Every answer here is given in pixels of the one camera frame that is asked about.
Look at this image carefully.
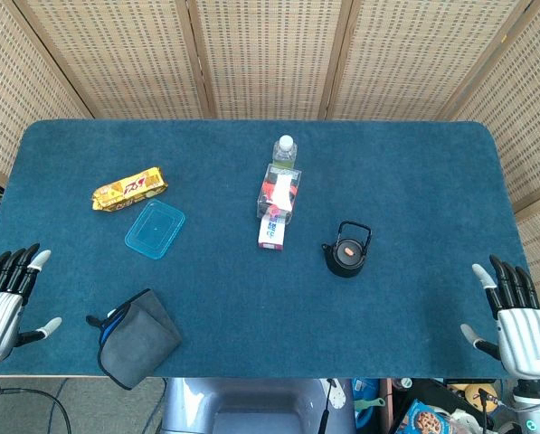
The blue cookie box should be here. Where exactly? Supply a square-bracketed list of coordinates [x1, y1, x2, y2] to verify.
[394, 398, 468, 434]

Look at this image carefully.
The clear acrylic tissue box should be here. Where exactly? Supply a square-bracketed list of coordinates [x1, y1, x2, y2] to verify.
[255, 163, 303, 226]

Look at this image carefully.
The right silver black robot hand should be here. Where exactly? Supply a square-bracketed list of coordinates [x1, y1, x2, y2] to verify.
[459, 254, 540, 380]

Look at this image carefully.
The black cast iron teapot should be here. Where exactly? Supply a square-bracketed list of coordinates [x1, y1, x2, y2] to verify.
[321, 220, 374, 278]

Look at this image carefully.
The yellow plush toy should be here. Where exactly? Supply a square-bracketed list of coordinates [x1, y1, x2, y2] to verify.
[459, 383, 501, 415]

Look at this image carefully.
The black floor cable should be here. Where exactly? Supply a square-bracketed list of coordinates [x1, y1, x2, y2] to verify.
[0, 386, 74, 434]

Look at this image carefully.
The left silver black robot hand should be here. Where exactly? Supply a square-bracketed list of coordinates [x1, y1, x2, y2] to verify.
[0, 242, 63, 365]

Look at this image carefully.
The blue transparent plastic container lid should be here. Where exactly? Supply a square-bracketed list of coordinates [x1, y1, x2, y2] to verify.
[124, 199, 186, 261]

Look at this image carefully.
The blue table carpet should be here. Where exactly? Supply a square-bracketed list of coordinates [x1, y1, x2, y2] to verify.
[0, 118, 537, 380]

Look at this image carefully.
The white blue toothpaste box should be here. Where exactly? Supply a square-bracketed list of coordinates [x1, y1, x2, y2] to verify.
[257, 211, 288, 251]

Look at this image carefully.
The grey folded cloth pouch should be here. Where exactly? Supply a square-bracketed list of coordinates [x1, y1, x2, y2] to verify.
[85, 288, 183, 391]

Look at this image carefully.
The yellow biscuit packet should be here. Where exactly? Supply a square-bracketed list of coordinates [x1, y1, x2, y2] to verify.
[91, 166, 169, 212]

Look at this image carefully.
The white perforated paddle tool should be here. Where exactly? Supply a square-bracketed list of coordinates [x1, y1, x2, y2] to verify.
[327, 378, 347, 410]

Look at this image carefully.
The woven bamboo folding screen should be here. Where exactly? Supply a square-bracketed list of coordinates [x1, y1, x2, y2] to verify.
[0, 0, 540, 344]

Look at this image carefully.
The grey robot torso base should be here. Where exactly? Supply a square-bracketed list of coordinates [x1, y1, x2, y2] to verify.
[159, 377, 356, 434]

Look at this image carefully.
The clear plastic water bottle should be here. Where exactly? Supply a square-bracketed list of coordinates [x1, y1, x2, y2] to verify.
[271, 134, 298, 171]

